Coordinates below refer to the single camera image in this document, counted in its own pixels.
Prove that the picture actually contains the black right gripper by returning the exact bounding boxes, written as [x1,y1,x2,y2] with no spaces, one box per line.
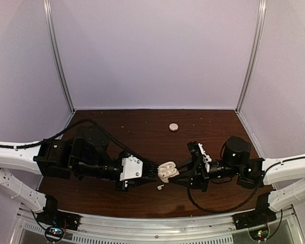
[168,157,241,193]

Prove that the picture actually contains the white earbud case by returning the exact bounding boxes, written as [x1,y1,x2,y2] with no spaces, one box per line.
[158,161,179,183]

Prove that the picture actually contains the pink earbud case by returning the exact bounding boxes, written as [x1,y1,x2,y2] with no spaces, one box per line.
[169,123,179,132]

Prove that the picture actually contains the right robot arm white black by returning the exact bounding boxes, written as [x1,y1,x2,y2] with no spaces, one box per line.
[159,136,305,225]

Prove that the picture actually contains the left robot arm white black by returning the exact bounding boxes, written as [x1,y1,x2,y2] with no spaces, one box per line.
[0,125,158,226]

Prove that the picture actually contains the right base circuit board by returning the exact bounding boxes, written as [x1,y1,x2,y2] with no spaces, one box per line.
[249,227,269,241]

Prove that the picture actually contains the base circuit board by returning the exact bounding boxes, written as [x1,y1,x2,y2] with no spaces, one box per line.
[249,227,269,241]
[44,226,65,242]

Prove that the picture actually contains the left base circuit board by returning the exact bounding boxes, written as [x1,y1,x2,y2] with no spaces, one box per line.
[44,226,65,242]

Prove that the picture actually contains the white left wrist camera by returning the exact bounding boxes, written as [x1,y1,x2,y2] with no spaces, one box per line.
[119,156,143,181]

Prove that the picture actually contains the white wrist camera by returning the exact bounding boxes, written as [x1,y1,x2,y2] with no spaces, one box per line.
[187,141,212,173]
[119,156,143,181]

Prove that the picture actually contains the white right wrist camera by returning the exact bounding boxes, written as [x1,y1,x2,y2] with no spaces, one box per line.
[187,141,212,173]

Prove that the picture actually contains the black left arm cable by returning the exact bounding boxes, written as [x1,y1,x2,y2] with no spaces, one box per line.
[0,118,158,168]

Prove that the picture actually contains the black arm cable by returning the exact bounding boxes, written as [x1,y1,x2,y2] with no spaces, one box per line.
[187,177,262,214]
[0,118,158,168]

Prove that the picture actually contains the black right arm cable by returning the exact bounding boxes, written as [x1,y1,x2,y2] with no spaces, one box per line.
[187,177,262,214]

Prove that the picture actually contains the aluminium front rail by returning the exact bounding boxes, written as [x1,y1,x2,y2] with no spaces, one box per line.
[8,204,305,243]

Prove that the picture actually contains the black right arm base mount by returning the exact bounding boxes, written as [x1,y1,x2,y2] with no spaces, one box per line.
[233,209,277,230]

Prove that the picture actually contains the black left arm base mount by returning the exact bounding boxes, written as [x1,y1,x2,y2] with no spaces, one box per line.
[36,210,80,231]

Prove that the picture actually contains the aluminium right corner post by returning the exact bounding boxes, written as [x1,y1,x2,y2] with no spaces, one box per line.
[235,0,267,114]

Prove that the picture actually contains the aluminium corner post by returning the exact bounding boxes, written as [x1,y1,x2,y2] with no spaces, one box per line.
[235,0,267,114]
[43,0,75,114]

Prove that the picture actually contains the aluminium left corner post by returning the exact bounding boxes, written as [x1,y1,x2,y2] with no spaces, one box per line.
[43,0,75,114]

